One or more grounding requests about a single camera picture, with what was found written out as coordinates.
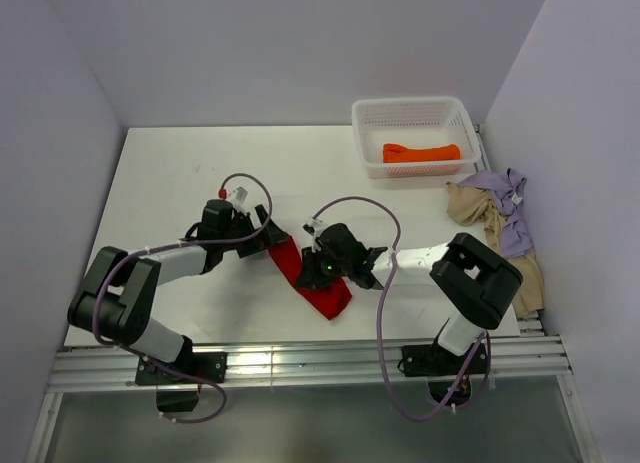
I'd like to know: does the aluminium rail frame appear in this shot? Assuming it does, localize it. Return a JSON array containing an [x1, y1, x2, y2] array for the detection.
[[26, 317, 602, 462]]

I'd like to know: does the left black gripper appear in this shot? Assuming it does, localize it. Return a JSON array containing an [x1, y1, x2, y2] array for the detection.
[[219, 205, 288, 258]]

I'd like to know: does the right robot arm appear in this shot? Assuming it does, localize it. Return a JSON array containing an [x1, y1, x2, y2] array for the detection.
[[295, 219, 523, 373]]

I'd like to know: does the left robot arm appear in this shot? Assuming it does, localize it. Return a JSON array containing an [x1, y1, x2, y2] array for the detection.
[[67, 199, 289, 382]]

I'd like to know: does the beige t-shirt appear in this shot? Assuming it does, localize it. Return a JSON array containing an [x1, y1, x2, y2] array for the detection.
[[445, 182, 545, 320]]

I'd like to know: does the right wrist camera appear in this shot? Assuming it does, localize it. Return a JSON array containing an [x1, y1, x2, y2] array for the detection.
[[303, 217, 328, 251]]

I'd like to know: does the rolled orange t-shirt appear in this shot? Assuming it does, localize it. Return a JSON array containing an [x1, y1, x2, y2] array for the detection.
[[382, 143, 461, 164]]

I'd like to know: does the purple t-shirt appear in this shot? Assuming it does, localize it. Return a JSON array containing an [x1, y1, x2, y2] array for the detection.
[[459, 168, 534, 258]]

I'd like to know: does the white plastic basket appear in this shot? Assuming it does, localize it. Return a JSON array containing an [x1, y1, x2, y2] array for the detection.
[[351, 96, 481, 179]]

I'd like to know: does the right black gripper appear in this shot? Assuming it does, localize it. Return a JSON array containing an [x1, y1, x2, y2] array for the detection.
[[296, 243, 352, 291]]

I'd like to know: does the red t-shirt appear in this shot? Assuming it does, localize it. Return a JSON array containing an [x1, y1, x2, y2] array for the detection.
[[268, 236, 352, 321]]

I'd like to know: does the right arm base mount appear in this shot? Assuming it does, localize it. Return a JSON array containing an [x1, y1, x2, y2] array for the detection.
[[397, 332, 492, 410]]

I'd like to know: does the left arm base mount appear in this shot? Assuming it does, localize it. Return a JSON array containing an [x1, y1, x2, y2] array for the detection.
[[134, 351, 228, 424]]

